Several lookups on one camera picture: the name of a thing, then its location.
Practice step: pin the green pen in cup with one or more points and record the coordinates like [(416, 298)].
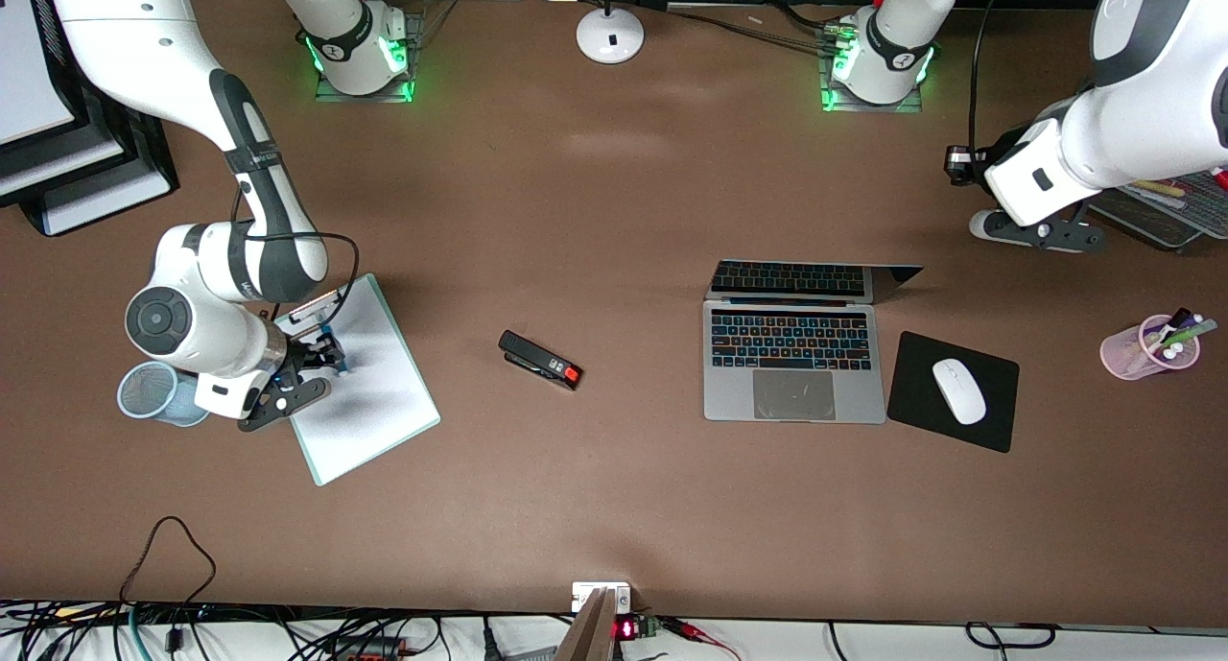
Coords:
[(1199, 329)]

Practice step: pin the white small box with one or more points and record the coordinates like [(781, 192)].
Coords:
[(585, 592)]

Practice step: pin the pink translucent pen cup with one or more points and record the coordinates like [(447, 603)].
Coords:
[(1122, 354)]

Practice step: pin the black mouse pad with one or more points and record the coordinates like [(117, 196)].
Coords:
[(911, 392)]

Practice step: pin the white round lamp base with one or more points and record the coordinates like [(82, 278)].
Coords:
[(610, 37)]

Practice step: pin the orange black power strip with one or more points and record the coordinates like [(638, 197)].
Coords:
[(369, 649)]

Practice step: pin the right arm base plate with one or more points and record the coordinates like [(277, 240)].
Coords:
[(331, 93)]

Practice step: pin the yellow highlighter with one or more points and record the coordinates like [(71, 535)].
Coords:
[(1161, 189)]

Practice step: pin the white clipboard with paper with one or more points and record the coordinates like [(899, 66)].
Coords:
[(374, 402)]

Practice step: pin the blue marker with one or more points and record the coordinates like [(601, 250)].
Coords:
[(336, 356)]

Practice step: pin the white computer mouse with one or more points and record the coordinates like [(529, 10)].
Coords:
[(959, 392)]

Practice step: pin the black stapler with red tip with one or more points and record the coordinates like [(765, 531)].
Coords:
[(542, 359)]

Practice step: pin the blue mesh pen cup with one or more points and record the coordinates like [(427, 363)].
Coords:
[(144, 392)]

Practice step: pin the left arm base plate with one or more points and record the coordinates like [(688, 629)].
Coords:
[(839, 106)]

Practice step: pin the black stacked paper tray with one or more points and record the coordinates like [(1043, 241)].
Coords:
[(144, 162)]

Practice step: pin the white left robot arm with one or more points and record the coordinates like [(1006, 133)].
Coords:
[(1151, 114)]

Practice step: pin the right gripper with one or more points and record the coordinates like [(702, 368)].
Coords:
[(305, 352)]

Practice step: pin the black marker in cup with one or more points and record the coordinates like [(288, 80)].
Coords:
[(1178, 318)]

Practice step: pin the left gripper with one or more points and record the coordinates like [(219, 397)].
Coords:
[(991, 152)]

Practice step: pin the silver laptop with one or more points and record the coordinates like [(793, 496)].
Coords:
[(794, 392)]

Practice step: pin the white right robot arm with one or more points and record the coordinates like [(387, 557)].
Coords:
[(144, 47)]

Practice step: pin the white capped pen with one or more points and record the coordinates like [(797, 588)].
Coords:
[(1172, 351)]

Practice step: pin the red lit electronics board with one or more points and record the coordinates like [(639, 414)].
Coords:
[(628, 629)]

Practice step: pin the red white marker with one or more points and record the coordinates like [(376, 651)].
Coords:
[(1220, 177)]

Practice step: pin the grey mounting post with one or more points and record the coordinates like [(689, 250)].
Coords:
[(587, 632)]

